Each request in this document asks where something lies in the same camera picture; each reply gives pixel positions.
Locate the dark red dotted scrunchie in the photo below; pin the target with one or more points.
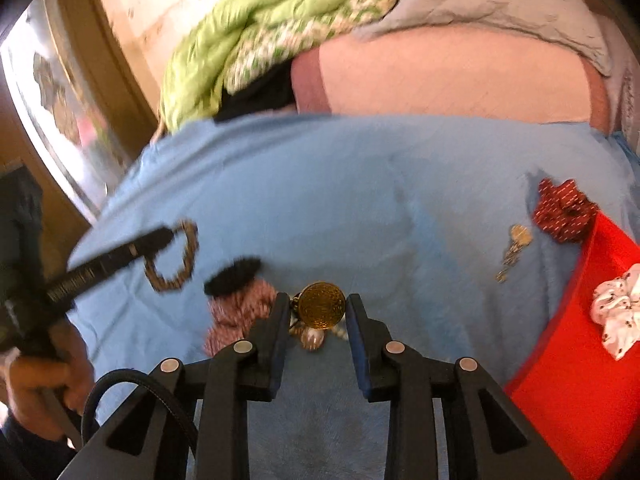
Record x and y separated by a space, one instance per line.
563 211

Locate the white cherry print scrunchie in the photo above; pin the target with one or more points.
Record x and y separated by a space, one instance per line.
615 307

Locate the green quilted blanket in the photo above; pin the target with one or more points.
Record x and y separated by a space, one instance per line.
238 41

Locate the grey pillow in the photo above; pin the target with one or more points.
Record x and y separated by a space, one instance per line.
569 23

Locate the person's left hand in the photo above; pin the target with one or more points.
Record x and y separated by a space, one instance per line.
27 377

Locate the blue bed cover cloth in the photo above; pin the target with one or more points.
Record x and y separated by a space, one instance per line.
410 213

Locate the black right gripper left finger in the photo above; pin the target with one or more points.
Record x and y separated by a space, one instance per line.
183 420

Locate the wooden mirror frame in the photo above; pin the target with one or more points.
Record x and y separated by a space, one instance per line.
76 96

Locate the red plaid scrunchie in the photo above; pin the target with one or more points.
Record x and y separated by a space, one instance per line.
234 315

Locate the gold pendant chain earring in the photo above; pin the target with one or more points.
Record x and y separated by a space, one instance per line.
520 237

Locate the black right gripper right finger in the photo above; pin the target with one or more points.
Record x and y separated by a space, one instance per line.
447 420

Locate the gold round medallion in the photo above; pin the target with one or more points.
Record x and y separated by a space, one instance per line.
320 305

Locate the red cardboard tray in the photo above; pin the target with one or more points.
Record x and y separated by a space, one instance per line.
583 402

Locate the pearl drop earrings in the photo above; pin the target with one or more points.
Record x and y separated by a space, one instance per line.
312 339

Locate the pink mattress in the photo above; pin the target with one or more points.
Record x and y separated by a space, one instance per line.
458 70

